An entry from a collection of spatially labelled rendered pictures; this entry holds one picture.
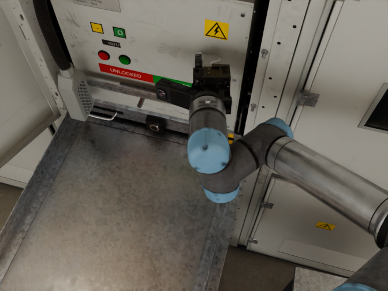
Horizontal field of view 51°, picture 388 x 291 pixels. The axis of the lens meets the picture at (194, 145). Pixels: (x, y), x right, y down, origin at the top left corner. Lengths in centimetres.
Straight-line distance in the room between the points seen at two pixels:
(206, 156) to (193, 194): 50
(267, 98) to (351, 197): 40
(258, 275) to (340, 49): 138
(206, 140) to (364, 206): 28
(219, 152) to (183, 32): 37
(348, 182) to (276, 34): 34
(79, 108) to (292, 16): 65
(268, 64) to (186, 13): 21
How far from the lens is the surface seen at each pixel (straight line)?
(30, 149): 175
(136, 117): 131
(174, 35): 100
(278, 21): 85
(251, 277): 202
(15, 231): 127
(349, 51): 86
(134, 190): 123
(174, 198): 121
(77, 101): 118
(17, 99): 131
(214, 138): 72
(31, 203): 129
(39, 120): 142
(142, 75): 115
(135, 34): 105
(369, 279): 60
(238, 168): 82
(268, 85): 99
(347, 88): 94
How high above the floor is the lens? 195
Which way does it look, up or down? 58 degrees down
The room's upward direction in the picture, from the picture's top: straight up
